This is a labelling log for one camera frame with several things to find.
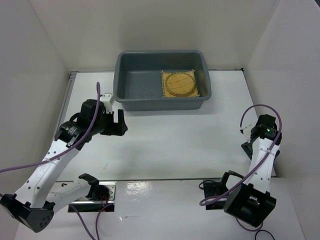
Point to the square woven bamboo tray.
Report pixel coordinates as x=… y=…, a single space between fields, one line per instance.
x=197 y=91

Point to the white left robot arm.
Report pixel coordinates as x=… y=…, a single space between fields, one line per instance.
x=35 y=202

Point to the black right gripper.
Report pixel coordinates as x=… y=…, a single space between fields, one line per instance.
x=247 y=147

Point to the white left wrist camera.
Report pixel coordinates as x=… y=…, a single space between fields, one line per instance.
x=108 y=100

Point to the grey plastic bin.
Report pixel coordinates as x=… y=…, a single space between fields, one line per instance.
x=180 y=79

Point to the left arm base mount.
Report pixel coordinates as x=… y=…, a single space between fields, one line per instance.
x=104 y=199

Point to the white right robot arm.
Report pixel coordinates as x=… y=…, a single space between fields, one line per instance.
x=251 y=202

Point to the round yellow bamboo plate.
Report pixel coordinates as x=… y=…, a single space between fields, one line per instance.
x=180 y=83

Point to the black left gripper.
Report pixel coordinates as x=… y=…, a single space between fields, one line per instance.
x=115 y=128

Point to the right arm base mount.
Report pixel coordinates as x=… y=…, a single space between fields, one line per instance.
x=217 y=190

